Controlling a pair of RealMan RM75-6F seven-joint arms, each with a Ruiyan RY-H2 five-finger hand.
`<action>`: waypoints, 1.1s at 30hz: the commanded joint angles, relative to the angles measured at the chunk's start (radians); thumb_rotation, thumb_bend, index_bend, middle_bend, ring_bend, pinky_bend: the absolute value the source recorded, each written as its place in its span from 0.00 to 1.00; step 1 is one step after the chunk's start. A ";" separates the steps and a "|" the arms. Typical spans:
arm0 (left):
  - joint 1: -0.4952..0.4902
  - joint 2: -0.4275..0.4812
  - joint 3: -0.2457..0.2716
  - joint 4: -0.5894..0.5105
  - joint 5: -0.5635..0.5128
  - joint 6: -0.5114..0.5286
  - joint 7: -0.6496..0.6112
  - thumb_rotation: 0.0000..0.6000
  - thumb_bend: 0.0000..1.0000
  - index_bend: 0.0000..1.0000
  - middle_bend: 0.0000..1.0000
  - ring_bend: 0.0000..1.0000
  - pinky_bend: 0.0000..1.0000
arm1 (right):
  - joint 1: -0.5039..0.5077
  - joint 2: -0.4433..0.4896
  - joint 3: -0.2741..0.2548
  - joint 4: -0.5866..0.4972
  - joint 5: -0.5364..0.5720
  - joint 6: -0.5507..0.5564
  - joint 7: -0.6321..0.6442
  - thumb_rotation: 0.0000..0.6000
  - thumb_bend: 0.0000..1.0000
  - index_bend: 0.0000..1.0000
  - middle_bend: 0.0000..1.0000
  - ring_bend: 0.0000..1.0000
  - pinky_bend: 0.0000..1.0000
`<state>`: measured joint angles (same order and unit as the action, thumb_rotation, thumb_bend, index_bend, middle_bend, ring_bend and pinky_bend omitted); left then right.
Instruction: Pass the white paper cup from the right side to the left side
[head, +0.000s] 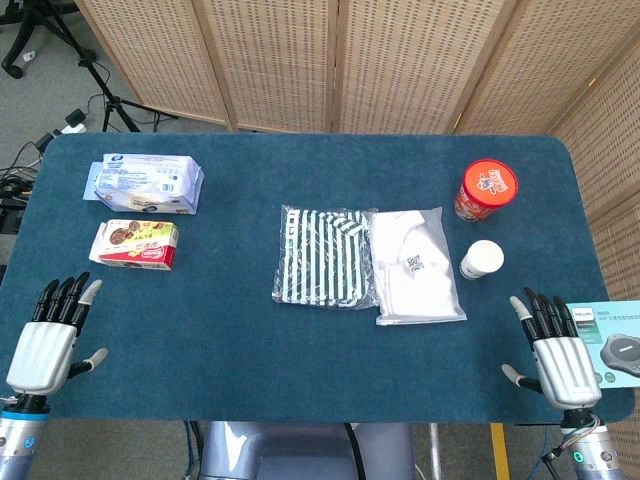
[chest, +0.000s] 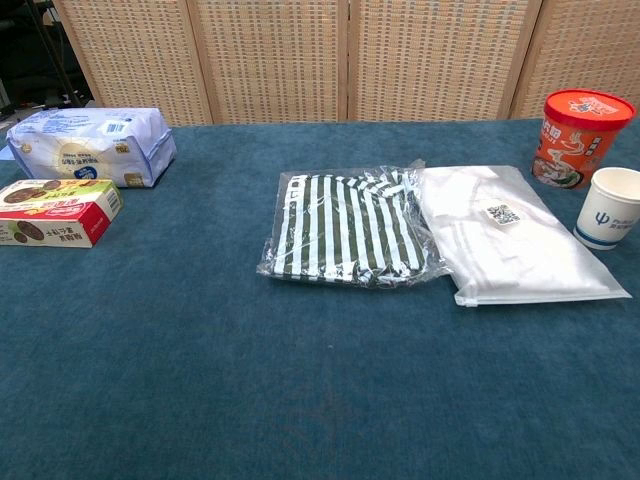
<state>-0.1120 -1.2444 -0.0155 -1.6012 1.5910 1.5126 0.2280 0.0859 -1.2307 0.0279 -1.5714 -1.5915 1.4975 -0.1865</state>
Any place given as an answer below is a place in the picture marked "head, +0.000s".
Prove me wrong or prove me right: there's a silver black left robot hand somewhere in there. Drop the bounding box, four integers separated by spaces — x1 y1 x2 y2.
5 271 109 396

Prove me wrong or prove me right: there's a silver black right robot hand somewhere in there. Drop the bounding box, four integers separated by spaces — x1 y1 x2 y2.
501 286 603 412

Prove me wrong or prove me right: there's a small white paper cup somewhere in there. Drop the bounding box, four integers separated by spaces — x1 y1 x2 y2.
458 239 505 282

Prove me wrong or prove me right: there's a white packaged shirt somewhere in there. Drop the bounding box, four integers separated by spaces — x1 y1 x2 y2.
362 205 469 327

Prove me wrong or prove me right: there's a striped packaged shirt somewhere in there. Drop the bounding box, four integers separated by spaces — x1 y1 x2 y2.
272 203 380 310

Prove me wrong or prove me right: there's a teal speaker product box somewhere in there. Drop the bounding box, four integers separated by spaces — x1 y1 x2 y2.
564 299 640 390

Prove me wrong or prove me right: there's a red green cookie box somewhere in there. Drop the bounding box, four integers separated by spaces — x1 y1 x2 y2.
88 219 180 271

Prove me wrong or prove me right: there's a metal table leg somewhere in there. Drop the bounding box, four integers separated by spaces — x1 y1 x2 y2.
428 423 444 480

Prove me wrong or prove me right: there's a red instant noodle cup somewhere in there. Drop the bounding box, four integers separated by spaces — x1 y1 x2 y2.
453 158 520 223

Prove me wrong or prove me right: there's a white blue tissue pack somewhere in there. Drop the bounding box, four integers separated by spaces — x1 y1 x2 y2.
82 153 206 216

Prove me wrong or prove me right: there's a blue felt table mat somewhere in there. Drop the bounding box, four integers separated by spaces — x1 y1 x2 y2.
0 132 632 426

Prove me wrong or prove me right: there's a black tripod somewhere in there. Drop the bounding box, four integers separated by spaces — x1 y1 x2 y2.
29 0 179 134

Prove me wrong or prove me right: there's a grey robot torso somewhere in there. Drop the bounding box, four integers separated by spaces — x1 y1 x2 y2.
199 421 416 480

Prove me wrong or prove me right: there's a black office chair base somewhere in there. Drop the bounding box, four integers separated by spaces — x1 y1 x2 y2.
0 0 99 79

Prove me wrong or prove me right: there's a wicker folding screen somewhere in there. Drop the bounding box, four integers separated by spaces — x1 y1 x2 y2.
74 0 640 480

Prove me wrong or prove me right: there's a black floor cable bundle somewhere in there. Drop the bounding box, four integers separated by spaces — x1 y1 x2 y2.
0 139 51 236

